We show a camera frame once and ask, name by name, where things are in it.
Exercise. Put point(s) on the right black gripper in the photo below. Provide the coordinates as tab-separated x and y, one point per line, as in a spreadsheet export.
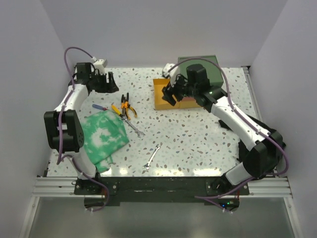
168	91

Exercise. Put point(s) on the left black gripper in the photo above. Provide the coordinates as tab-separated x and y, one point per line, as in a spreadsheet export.
110	87

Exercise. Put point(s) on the yellow drawer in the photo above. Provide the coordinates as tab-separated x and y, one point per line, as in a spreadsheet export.
161	104

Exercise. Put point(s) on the silver wrench front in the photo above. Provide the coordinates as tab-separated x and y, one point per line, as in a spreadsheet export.
146	166

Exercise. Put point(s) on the silver wrench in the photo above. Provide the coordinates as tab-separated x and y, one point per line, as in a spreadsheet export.
146	166
138	132

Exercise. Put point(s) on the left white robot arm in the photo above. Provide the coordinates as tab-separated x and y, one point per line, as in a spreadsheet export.
64	131

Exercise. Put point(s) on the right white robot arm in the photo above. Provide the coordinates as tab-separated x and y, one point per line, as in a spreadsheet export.
219	104

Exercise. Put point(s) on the orange drawer box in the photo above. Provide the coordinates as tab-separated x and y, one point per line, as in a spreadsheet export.
188	99

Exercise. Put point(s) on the orange black pliers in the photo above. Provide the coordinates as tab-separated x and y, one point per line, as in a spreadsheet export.
126	106

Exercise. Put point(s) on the silver wrench near cloth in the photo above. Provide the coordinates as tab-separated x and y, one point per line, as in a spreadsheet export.
138	132

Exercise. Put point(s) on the green white cloth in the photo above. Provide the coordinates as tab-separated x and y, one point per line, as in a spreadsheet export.
104	134

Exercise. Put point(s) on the green drawer box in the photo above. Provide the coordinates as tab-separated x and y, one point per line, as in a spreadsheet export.
213	73

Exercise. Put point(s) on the black cloth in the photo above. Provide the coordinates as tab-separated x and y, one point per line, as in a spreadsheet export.
261	159

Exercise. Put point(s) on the yellow handled screwdriver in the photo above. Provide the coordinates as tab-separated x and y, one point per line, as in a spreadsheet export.
116	110

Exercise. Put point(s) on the blue handled screwdriver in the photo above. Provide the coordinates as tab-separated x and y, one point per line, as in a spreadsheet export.
99	107

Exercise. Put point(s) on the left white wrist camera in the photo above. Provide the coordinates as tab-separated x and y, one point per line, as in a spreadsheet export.
100	65

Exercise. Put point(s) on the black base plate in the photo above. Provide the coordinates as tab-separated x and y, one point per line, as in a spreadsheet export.
113	191

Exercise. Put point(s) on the aluminium rail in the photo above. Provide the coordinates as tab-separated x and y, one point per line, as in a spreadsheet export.
63	187

